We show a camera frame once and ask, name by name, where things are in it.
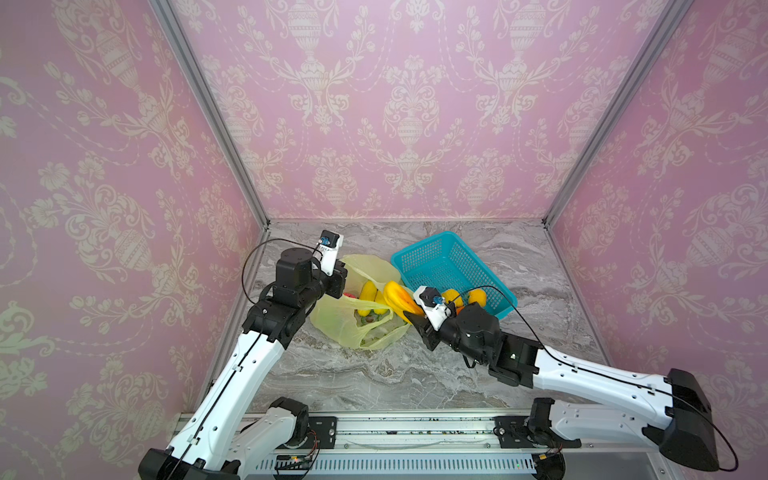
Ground left corner aluminium post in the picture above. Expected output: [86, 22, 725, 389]
[149, 0, 270, 230]

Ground teal plastic basket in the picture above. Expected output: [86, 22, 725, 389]
[390, 231, 518, 319]

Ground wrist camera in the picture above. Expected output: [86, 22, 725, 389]
[317, 230, 344, 276]
[413, 286, 453, 332]

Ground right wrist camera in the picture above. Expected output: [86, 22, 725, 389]
[413, 286, 453, 332]

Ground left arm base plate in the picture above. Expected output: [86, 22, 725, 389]
[284, 415, 338, 450]

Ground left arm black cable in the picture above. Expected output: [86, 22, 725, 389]
[241, 238, 322, 307]

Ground yellow lemon fruit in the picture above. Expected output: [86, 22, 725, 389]
[467, 288, 487, 308]

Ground corner aluminium post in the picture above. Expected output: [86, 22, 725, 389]
[149, 0, 270, 230]
[542, 0, 693, 232]

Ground yellow plastic bag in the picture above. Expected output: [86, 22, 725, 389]
[310, 254, 410, 350]

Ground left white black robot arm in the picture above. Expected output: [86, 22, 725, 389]
[138, 231, 347, 479]

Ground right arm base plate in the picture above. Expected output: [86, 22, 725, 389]
[493, 416, 582, 450]

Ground yellow round fruit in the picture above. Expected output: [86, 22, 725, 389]
[442, 289, 464, 313]

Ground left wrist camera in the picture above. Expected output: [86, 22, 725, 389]
[317, 230, 344, 276]

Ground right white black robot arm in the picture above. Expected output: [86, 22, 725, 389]
[405, 305, 720, 471]

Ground right corner aluminium post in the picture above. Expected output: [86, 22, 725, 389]
[542, 0, 693, 232]

